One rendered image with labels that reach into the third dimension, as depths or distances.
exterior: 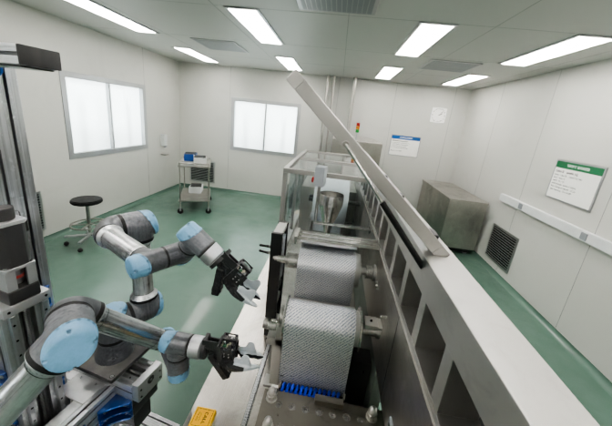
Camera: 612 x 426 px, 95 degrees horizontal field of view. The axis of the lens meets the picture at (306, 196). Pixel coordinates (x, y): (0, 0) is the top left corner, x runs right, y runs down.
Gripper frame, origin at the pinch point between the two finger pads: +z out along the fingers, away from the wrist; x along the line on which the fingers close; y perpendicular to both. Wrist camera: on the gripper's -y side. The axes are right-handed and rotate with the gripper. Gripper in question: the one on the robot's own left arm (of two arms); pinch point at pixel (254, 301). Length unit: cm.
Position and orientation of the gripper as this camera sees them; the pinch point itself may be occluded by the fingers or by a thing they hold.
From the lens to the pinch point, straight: 106.9
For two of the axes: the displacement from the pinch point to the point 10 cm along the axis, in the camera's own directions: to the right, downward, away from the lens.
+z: 6.9, 7.1, 1.1
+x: 1.1, -2.6, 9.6
